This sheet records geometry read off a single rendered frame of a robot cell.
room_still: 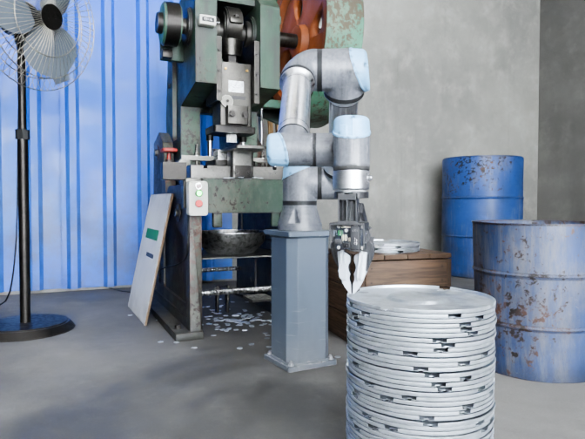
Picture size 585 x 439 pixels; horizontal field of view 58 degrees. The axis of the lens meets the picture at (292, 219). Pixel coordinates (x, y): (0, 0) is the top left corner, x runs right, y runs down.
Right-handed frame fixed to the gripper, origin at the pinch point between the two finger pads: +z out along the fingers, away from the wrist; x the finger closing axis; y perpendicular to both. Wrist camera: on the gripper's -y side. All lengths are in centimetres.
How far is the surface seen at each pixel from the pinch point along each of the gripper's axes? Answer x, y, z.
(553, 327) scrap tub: 49, -63, 19
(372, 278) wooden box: -7, -83, 10
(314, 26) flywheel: -42, -133, -101
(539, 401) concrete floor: 43, -46, 36
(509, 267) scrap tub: 37, -65, 2
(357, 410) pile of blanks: 2.7, 10.2, 22.1
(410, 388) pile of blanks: 13.0, 15.0, 15.2
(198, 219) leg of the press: -76, -81, -11
